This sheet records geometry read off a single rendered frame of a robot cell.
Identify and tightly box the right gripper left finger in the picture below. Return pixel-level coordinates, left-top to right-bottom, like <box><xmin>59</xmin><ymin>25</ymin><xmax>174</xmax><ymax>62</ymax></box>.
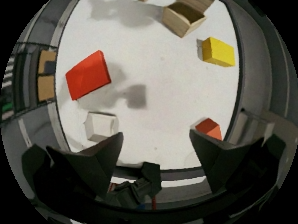
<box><xmin>46</xmin><ymin>132</ymin><xmax>124</xmax><ymax>201</ymax></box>

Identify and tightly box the red flat rectangular block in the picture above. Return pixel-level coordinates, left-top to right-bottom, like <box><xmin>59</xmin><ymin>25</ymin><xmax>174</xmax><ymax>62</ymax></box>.
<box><xmin>65</xmin><ymin>50</ymin><xmax>112</xmax><ymax>101</ymax></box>

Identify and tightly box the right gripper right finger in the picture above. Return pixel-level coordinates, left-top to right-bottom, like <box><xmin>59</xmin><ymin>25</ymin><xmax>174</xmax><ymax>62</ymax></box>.
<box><xmin>189</xmin><ymin>129</ymin><xmax>265</xmax><ymax>195</ymax></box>

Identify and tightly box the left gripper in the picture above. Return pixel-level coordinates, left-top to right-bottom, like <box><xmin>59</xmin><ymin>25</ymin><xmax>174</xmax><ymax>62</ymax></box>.
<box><xmin>248</xmin><ymin>0</ymin><xmax>267</xmax><ymax>17</ymax></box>

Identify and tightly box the orange cube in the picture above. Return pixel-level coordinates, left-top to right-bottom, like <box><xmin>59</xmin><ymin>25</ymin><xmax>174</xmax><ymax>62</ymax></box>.
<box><xmin>195</xmin><ymin>118</ymin><xmax>222</xmax><ymax>140</ymax></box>

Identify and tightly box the white open tray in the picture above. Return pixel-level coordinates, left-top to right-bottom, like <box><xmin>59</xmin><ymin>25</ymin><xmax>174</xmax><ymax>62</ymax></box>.
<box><xmin>83</xmin><ymin>112</ymin><xmax>119</xmax><ymax>144</ymax></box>

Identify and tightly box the yellow rectangular block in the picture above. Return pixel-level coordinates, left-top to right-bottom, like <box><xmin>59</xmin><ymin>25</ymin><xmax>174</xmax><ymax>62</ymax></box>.
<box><xmin>202</xmin><ymin>37</ymin><xmax>235</xmax><ymax>67</ymax></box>

